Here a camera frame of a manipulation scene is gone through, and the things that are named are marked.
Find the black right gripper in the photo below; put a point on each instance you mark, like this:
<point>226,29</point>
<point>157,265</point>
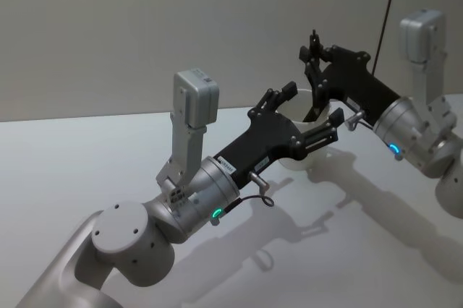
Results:
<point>356,76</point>

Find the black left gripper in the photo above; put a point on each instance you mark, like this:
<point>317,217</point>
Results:
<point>264,141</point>

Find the pale plastic cup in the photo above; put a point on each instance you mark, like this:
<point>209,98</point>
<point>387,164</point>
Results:
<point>301,107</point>

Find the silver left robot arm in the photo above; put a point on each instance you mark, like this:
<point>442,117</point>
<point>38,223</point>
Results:
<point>119,228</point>

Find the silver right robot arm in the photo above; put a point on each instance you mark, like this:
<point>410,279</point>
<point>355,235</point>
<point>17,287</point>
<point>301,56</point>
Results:
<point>416,134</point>

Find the white curtain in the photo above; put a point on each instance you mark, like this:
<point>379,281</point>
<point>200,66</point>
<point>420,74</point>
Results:
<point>144,26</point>

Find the white table cloth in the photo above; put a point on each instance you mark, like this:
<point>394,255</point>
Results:
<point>90,149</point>

